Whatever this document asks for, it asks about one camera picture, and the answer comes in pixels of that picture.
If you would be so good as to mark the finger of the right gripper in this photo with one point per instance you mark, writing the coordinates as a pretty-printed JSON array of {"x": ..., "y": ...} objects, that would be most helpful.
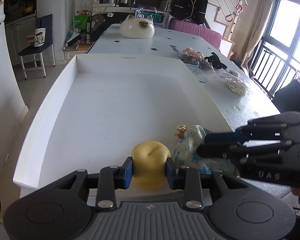
[
  {"x": 217, "y": 151},
  {"x": 225, "y": 137}
]

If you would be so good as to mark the green plastic bag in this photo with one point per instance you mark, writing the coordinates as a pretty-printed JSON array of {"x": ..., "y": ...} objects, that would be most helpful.
[{"x": 80, "y": 21}]

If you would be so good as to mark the teal POIZON sign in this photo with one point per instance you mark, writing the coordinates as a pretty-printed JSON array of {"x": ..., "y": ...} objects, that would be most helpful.
[{"x": 159, "y": 18}]

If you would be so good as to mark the black chair at right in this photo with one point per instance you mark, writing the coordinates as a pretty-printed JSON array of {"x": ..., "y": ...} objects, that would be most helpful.
[{"x": 288, "y": 98}]

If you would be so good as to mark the white blue paper packet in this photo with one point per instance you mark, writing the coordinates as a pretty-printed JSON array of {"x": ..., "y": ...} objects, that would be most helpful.
[{"x": 198, "y": 73}]

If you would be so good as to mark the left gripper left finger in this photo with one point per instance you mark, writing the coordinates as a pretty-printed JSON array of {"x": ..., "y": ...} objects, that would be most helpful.
[{"x": 112, "y": 178}]

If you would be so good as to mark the purple cushioned chair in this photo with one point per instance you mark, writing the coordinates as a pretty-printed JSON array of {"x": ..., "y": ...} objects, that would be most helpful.
[{"x": 212, "y": 37}]

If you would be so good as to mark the dark blue chair with bag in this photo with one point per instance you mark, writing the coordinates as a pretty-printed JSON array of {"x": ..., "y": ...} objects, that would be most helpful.
[{"x": 37, "y": 52}]

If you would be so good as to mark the bag of dark brown ties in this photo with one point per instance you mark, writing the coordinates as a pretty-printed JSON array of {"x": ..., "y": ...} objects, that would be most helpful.
[{"x": 202, "y": 64}]

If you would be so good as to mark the black vest on mannequin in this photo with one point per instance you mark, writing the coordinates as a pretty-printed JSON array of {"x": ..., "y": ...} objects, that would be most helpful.
[{"x": 189, "y": 10}]

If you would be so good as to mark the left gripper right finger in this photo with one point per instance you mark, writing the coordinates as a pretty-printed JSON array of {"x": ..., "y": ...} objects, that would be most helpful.
[{"x": 188, "y": 180}]

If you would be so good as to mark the peach satin scrunchie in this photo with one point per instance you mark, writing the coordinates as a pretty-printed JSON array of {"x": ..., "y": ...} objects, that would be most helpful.
[{"x": 192, "y": 53}]

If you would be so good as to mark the white tote bag with print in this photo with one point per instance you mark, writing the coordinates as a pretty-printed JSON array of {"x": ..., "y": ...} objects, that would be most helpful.
[{"x": 39, "y": 37}]

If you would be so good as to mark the white tray box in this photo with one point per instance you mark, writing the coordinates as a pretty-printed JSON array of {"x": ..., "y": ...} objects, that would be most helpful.
[{"x": 102, "y": 105}]

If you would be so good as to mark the bag of tan hair ties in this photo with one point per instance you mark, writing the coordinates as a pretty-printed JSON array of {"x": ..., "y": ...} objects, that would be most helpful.
[{"x": 232, "y": 72}]

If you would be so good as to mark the yellow sponge apple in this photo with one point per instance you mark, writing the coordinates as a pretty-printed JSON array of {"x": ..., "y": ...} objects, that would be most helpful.
[{"x": 149, "y": 160}]

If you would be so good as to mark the beige curtain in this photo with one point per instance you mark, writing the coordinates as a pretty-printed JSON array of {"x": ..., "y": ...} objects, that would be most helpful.
[{"x": 255, "y": 33}]

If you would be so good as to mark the bag of cream rubber bands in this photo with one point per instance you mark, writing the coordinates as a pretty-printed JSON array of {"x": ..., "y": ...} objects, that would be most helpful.
[{"x": 235, "y": 85}]

